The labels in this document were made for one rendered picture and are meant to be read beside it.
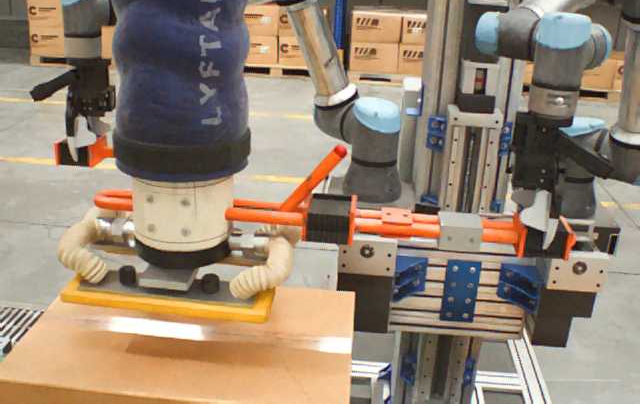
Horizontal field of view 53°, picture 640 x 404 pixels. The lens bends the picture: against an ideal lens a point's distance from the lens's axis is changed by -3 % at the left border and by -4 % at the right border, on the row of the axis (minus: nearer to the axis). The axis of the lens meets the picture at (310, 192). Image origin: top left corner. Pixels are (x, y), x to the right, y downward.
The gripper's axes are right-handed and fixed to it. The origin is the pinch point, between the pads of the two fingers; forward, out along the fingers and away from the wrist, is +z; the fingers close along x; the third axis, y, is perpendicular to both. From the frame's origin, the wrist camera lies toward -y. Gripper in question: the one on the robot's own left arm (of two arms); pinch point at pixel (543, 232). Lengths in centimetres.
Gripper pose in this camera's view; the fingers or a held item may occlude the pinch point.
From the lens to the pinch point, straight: 115.8
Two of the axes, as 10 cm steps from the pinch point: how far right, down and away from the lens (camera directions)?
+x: -1.2, 3.4, -9.3
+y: -9.9, -0.8, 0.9
